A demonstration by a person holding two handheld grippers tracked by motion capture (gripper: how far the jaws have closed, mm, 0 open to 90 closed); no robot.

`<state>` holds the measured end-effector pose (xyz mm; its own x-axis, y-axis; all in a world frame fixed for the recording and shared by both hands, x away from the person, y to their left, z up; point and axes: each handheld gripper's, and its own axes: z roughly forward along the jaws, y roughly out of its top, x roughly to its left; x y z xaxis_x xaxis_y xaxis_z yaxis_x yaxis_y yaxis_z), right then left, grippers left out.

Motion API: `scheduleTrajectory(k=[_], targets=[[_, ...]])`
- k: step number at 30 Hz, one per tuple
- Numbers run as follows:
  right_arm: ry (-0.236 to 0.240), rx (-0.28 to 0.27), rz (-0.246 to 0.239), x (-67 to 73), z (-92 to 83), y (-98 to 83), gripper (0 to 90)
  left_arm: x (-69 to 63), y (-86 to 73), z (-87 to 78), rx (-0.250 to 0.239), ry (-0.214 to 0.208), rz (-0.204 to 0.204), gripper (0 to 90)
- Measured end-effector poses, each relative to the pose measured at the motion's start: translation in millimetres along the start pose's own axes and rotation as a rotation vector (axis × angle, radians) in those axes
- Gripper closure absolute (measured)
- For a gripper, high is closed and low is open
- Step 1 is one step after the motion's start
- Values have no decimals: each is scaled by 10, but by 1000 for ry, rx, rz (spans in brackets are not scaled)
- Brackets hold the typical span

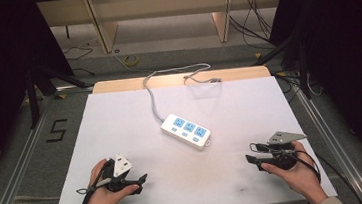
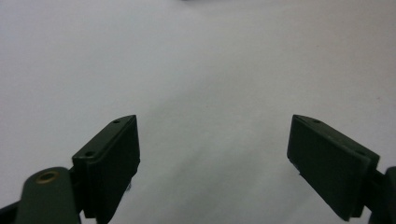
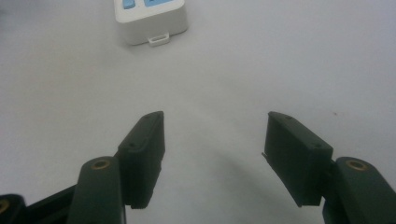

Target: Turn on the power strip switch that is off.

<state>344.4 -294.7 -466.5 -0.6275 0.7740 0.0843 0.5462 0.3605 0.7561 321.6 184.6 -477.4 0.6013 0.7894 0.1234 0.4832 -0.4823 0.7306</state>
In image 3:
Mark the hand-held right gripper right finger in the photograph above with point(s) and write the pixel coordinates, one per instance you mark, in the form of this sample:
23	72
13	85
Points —
299	155

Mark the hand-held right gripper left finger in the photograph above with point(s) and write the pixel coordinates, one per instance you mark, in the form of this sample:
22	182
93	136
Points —
140	161

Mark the white power strip blue sockets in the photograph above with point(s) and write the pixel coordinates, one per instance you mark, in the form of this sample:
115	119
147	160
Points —
151	20

